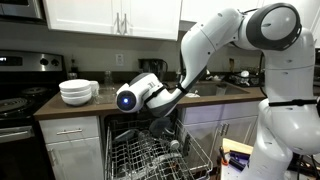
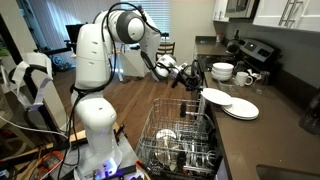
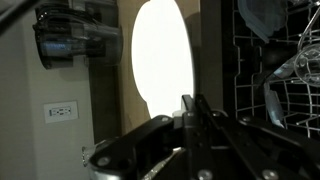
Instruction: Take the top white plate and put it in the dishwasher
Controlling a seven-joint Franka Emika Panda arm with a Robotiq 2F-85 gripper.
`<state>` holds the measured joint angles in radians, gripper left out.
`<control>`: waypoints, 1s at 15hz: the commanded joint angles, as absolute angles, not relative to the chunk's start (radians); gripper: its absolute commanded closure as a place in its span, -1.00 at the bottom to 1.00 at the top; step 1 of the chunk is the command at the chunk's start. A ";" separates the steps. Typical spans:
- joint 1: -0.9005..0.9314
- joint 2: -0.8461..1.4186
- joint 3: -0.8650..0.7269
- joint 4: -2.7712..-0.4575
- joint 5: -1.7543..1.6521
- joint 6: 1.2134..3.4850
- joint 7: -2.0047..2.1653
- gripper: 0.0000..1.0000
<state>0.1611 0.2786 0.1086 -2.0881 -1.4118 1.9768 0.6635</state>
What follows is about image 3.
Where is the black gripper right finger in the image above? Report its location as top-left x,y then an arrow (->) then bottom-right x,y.
173,94 -> 320,180

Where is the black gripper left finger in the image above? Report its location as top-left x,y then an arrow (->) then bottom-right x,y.
87,94 -> 202,180

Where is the white dinner plate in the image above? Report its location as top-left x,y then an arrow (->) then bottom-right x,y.
130,0 -> 195,120

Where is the pale blue plastic container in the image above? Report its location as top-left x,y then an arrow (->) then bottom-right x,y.
263,81 -> 286,128

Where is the clear drinking glass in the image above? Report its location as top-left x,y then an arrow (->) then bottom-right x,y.
293,43 -> 320,88

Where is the clear lid with blue rim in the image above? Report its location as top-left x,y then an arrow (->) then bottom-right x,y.
237,0 -> 288,44

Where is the wire dishwasher rack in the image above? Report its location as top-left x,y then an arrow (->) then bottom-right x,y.
231,0 -> 320,139

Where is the white wall outlet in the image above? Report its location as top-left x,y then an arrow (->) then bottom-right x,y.
43,100 -> 80,125

